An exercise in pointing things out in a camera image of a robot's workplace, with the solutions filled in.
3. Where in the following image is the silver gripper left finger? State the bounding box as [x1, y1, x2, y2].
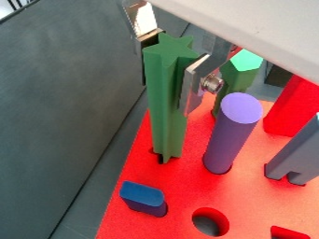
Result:
[120, 0, 166, 87]

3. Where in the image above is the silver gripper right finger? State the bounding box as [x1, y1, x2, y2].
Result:
[179, 34, 232, 116]

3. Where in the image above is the green star-shaped bar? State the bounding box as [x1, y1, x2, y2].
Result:
[142, 33, 198, 163]

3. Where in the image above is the black curved fixture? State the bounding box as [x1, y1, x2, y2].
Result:
[264, 62, 292, 88]

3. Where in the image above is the red peg board base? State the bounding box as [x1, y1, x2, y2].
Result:
[96, 93, 319, 239]

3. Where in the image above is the green pentagon peg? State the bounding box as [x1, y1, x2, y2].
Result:
[212, 49, 263, 116]

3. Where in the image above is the purple cylinder peg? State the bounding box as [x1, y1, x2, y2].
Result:
[203, 92, 263, 175]

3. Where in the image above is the red notched block peg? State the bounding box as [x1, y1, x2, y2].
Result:
[263, 76, 319, 137]

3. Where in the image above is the light blue arch peg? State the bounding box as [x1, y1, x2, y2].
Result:
[264, 112, 319, 186]

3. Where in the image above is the dark blue rounded peg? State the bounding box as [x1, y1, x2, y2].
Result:
[120, 181, 167, 218]

